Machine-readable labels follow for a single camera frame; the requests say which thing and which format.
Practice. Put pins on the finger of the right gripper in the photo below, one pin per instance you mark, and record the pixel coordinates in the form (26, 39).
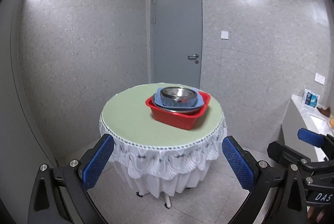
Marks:
(287, 157)
(325, 142)

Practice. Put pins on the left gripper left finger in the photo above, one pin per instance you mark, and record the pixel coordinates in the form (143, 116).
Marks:
(60, 194)

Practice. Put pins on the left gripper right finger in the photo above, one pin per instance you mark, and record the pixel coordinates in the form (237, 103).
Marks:
(258, 177)

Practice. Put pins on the medium steel bowl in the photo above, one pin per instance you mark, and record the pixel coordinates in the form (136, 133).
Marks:
(177, 109)

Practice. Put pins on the person's right hand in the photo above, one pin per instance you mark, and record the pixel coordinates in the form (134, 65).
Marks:
(315, 214)

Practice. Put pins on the white counter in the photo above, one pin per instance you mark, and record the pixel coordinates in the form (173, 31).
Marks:
(299, 115)

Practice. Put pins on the blue white package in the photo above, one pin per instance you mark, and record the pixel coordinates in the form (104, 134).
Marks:
(310, 98)

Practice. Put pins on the red plastic basin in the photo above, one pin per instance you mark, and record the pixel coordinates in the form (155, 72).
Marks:
(181, 120)

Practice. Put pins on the green round tablecloth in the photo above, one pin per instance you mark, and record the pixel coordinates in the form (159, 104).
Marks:
(154, 157)

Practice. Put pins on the small shiny steel bowl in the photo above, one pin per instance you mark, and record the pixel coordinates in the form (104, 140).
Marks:
(178, 96)

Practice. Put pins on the grey door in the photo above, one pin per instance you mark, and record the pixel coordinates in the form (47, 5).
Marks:
(176, 33)

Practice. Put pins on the white wall socket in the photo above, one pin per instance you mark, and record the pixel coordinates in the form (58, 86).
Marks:
(319, 79)

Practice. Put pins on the metal door handle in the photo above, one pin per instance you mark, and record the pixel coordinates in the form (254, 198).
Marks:
(193, 57)

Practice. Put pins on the white wall switch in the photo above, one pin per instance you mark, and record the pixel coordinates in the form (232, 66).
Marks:
(224, 35)

